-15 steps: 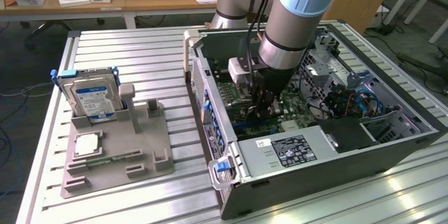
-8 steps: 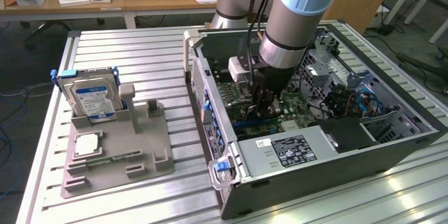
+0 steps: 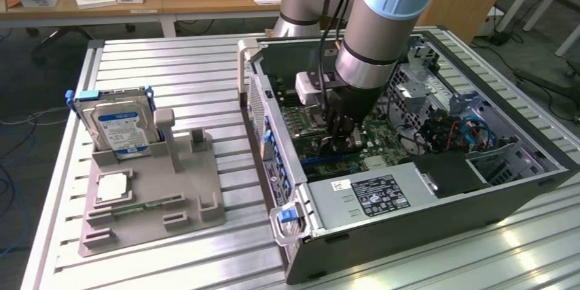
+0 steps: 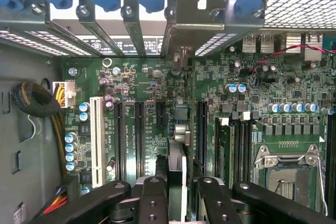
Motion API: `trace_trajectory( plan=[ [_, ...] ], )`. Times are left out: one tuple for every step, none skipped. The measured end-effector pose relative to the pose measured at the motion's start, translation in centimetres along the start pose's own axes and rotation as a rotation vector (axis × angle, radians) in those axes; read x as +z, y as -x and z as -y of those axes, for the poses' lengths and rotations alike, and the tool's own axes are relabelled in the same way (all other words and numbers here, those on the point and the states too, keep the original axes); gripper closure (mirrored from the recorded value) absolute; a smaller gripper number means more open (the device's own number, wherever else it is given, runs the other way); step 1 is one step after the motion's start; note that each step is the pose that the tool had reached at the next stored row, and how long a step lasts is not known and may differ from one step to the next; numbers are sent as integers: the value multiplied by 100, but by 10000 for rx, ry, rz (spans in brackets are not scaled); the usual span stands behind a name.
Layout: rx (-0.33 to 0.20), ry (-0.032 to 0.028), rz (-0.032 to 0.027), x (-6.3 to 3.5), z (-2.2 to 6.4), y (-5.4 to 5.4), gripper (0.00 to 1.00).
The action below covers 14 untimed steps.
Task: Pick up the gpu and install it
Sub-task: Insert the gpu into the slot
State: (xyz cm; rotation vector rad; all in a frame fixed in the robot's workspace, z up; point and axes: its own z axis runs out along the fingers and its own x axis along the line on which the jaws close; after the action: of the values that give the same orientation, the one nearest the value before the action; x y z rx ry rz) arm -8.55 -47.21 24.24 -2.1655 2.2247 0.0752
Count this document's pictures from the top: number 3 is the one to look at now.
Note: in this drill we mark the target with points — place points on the long blue expansion slot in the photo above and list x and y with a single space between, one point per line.
325 160

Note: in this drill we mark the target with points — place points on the silver chipset heat sink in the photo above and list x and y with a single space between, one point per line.
373 162

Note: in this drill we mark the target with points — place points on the silver CPU chip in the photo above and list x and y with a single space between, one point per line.
112 188

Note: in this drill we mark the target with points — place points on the perforated metal drive bracket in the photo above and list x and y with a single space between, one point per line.
493 152

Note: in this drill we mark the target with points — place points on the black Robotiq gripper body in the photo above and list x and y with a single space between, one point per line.
353 103

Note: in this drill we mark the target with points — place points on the hard disk in blue caddy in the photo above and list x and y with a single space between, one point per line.
117 130

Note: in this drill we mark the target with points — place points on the CPU socket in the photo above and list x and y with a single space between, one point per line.
315 115

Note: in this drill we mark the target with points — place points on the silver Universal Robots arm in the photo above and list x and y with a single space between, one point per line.
385 15

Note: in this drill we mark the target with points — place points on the grey power supply unit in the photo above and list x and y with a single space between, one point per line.
335 208

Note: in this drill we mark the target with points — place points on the silver metal disk bay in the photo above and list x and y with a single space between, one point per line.
421 96

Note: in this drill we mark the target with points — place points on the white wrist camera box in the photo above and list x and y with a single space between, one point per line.
308 91

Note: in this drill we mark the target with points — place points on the open dark grey PC case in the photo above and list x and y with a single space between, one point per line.
408 235

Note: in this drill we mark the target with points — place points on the grey plastic parts rack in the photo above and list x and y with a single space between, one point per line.
144 232

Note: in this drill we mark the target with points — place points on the low-profile graphics card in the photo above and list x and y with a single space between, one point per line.
324 147

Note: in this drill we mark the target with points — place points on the black office chair base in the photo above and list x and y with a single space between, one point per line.
59 37

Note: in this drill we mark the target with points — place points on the blue case release latch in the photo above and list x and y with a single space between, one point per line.
287 217

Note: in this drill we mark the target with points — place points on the long wooden desk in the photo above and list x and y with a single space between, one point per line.
204 1

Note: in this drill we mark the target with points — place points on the black floor power adapter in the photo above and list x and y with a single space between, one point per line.
500 38

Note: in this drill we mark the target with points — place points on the loose green RAM stick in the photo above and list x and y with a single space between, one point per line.
136 207

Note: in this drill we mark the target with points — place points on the white case wall sticker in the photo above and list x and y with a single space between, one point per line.
331 52

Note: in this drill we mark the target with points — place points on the green motherboard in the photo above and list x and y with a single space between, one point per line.
385 140

